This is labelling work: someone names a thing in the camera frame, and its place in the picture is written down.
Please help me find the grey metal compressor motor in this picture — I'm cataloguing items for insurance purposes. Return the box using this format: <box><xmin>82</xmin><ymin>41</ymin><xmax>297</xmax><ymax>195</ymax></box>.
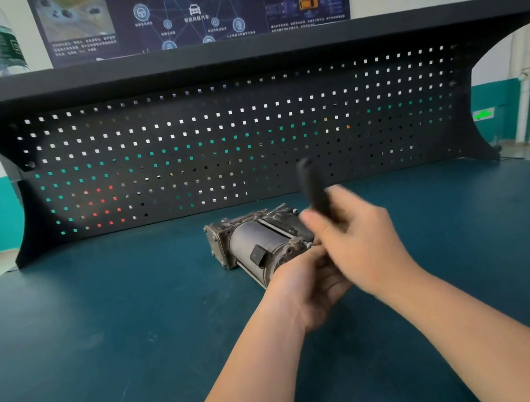
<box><xmin>201</xmin><ymin>199</ymin><xmax>327</xmax><ymax>296</ymax></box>

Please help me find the person's left hand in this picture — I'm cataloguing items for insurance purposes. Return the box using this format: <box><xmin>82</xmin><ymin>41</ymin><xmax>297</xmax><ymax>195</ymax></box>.
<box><xmin>259</xmin><ymin>240</ymin><xmax>360</xmax><ymax>340</ymax></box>

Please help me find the person's right hand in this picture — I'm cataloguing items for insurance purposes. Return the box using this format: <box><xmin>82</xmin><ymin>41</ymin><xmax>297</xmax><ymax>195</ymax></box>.
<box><xmin>296</xmin><ymin>174</ymin><xmax>428</xmax><ymax>309</ymax></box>

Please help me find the person's left forearm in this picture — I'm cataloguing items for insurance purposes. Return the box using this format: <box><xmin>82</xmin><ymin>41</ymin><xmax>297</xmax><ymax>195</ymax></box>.
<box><xmin>159</xmin><ymin>285</ymin><xmax>317</xmax><ymax>402</ymax></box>

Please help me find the person's right forearm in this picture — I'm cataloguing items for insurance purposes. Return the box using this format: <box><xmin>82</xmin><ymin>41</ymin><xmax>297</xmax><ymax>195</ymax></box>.
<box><xmin>374</xmin><ymin>249</ymin><xmax>530</xmax><ymax>402</ymax></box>

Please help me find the dark blue wall poster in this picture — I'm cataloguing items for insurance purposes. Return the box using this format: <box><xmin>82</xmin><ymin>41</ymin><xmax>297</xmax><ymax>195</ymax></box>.
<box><xmin>26</xmin><ymin>0</ymin><xmax>356</xmax><ymax>71</ymax></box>

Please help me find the black perforated pegboard panel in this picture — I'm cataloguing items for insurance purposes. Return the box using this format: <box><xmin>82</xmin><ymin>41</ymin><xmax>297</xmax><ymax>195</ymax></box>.
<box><xmin>0</xmin><ymin>36</ymin><xmax>507</xmax><ymax>268</ymax></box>

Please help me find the black workbench shelf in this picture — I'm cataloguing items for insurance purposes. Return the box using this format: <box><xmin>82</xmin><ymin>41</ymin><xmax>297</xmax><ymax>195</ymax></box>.
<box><xmin>0</xmin><ymin>0</ymin><xmax>530</xmax><ymax>146</ymax></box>

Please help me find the white wall pipe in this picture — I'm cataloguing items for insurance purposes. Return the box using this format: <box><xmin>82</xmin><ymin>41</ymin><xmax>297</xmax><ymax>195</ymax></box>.
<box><xmin>500</xmin><ymin>20</ymin><xmax>530</xmax><ymax>144</ymax></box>

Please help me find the black tool handle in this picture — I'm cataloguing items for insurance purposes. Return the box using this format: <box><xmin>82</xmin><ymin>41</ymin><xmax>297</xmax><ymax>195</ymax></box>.
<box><xmin>295</xmin><ymin>154</ymin><xmax>334</xmax><ymax>223</ymax></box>

